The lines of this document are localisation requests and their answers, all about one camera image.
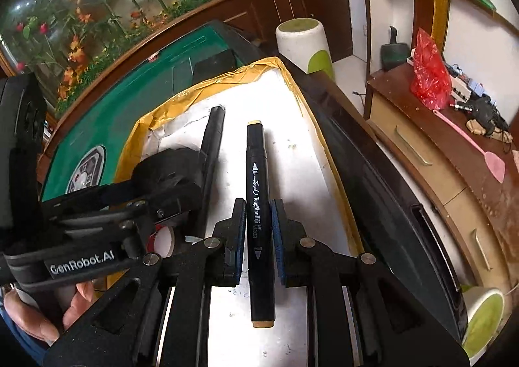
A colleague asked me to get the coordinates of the wooden drawer cabinet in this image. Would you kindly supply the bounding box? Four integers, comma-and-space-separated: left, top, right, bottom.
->
364, 65, 519, 311

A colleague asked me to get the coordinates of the small wooden piece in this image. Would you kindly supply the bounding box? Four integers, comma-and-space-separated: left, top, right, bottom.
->
465, 117, 494, 137

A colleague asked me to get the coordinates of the white green cup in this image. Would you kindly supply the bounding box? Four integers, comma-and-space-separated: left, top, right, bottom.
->
460, 285, 507, 360

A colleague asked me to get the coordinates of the flower and bamboo mural panel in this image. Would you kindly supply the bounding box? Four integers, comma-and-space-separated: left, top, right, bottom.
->
0, 0, 252, 112

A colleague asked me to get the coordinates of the mahjong table control panel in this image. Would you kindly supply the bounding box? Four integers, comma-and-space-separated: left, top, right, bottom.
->
65, 145, 107, 194

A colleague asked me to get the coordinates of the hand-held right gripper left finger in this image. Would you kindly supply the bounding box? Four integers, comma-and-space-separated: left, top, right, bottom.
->
42, 197, 247, 367

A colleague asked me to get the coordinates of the black tape roll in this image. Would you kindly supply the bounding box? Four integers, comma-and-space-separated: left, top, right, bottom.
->
132, 148, 203, 205

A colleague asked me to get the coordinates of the green mahjong table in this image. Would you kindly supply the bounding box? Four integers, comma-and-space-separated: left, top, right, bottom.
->
36, 18, 471, 351

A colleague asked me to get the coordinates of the gold-lined white box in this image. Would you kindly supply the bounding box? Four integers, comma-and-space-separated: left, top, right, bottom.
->
115, 56, 366, 295

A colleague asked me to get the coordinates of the red and white tape roll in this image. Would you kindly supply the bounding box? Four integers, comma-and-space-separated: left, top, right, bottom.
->
147, 225, 176, 258

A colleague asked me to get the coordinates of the dark green dustpan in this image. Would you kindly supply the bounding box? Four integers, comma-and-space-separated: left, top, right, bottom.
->
380, 25, 411, 71

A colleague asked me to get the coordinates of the black cable bundle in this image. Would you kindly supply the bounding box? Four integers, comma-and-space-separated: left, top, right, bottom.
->
454, 94, 509, 136

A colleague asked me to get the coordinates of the pink fly swatter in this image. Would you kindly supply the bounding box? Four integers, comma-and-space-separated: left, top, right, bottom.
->
432, 108, 506, 184

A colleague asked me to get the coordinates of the person's left hand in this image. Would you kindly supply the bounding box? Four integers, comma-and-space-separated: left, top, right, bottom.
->
3, 281, 99, 345

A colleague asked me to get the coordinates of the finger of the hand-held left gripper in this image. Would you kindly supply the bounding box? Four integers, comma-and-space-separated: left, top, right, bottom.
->
41, 178, 140, 214
54, 188, 204, 259

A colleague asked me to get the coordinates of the white electronics box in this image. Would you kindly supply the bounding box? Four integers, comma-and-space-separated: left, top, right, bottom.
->
445, 63, 486, 102

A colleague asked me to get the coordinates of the white and green stool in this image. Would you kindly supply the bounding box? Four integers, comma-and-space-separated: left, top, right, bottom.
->
276, 18, 336, 82

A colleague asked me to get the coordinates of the dark wooden cabinet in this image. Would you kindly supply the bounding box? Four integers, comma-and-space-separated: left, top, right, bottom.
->
221, 0, 354, 67

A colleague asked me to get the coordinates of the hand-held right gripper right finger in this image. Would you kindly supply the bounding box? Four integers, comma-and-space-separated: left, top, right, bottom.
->
271, 199, 473, 367

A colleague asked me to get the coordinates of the red plastic bag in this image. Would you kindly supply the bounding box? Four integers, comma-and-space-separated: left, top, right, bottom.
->
409, 27, 453, 111

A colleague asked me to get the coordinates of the black marker with tan caps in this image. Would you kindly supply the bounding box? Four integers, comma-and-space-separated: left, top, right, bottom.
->
245, 119, 277, 329

